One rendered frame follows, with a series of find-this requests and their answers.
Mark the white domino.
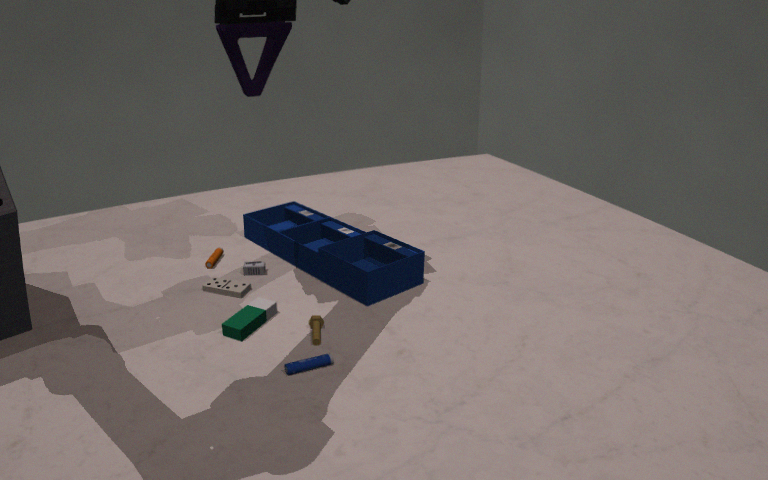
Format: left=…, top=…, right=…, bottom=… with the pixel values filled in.
left=202, top=277, right=251, bottom=298

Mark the brass hex bolt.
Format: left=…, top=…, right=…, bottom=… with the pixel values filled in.
left=309, top=315, right=324, bottom=346

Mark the dark blue rack of bins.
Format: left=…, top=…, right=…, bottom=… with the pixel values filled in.
left=243, top=201, right=425, bottom=306

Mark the dark blue cylinder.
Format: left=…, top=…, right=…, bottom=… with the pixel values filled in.
left=284, top=353, right=334, bottom=375

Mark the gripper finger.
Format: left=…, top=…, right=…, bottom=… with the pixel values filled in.
left=216, top=25, right=272, bottom=95
left=219, top=22, right=292, bottom=97

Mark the orange cylinder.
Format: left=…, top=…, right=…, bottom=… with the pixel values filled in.
left=205, top=247, right=224, bottom=269

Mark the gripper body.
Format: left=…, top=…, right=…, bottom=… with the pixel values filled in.
left=215, top=0, right=296, bottom=24

